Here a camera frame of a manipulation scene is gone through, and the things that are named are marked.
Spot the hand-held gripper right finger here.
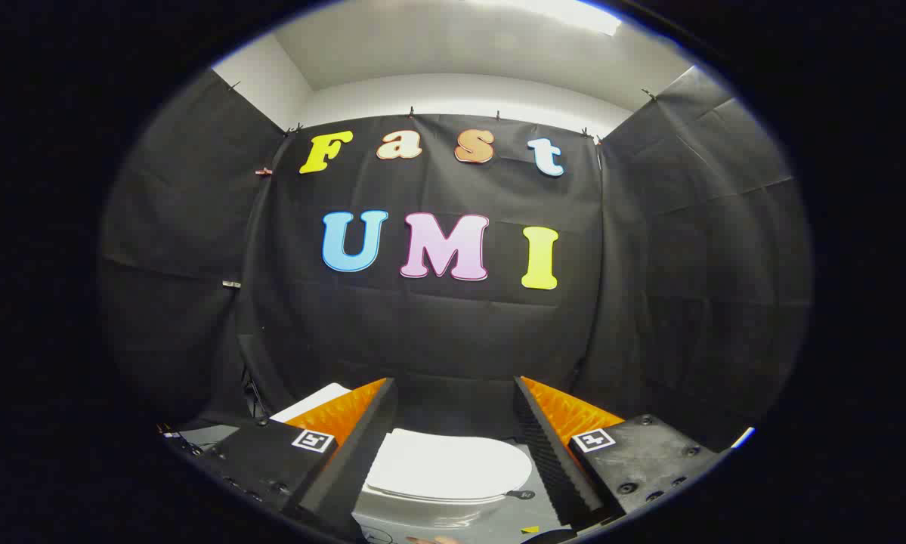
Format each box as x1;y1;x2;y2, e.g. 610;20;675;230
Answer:
513;376;727;530

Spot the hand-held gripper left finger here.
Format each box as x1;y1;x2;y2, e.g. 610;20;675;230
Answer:
194;376;399;539

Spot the black backdrop cloth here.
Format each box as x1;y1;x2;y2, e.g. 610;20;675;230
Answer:
97;64;812;454

